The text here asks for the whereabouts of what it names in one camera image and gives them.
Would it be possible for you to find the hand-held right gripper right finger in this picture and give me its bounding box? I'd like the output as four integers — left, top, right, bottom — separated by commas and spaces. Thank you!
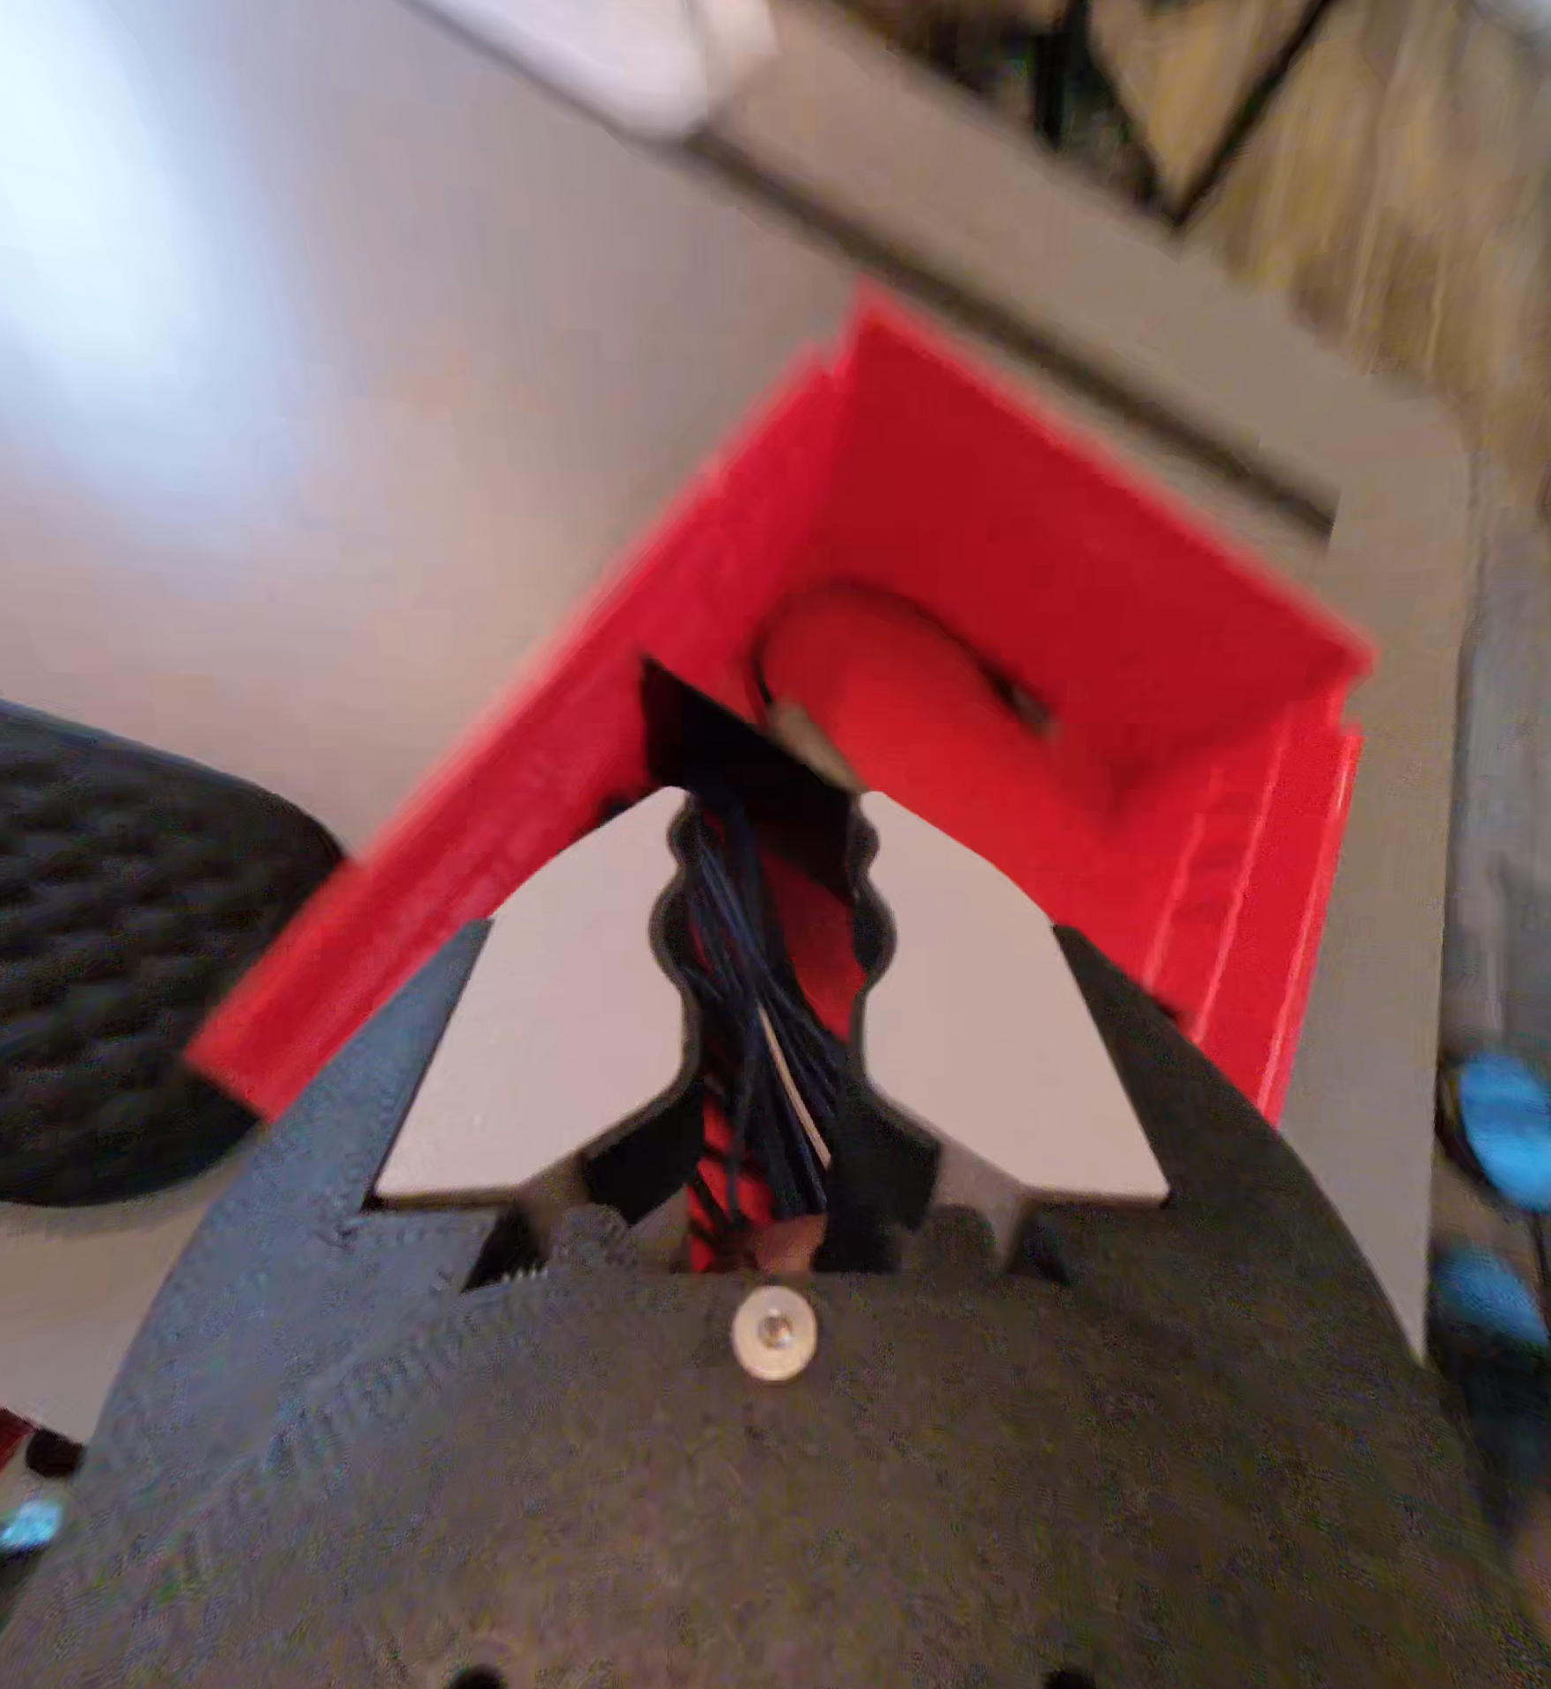
833, 790, 1176, 1244

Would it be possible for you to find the blue braided multi-plug cable bundle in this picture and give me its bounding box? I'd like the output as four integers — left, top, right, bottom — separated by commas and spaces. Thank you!
683, 792, 858, 1229

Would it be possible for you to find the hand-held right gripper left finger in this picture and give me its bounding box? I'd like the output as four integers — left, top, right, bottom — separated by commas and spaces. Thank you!
372, 786, 710, 1229

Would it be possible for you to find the red plastic bin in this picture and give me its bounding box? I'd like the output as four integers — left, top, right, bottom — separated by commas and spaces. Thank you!
189, 279, 1377, 1244

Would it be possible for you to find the black bin divider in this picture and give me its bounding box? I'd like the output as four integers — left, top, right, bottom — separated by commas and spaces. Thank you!
638, 655, 861, 914

